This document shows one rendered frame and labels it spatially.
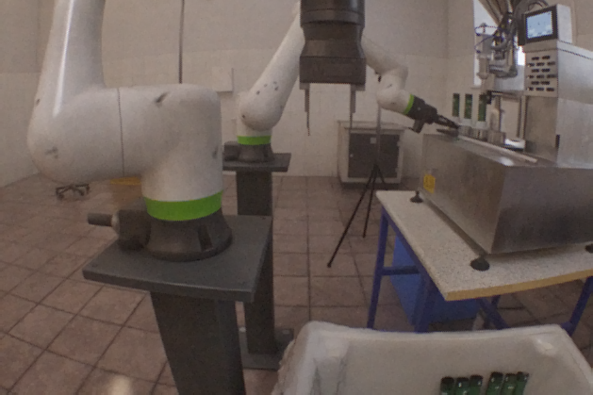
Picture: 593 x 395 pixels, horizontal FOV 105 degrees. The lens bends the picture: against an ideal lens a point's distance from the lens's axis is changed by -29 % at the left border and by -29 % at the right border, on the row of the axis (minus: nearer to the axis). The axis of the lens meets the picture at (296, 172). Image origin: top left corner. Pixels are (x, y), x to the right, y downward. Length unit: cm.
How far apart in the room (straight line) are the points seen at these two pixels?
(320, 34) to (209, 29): 450
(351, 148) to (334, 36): 361
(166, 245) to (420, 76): 459
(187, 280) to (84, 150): 21
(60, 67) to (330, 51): 36
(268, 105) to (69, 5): 62
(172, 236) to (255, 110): 56
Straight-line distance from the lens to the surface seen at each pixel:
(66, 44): 53
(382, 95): 126
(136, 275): 47
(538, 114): 105
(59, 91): 46
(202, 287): 42
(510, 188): 83
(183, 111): 44
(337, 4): 36
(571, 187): 99
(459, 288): 78
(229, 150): 117
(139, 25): 532
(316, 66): 36
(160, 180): 46
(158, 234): 49
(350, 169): 400
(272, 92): 96
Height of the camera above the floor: 115
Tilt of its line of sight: 14 degrees down
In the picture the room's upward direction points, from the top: 1 degrees clockwise
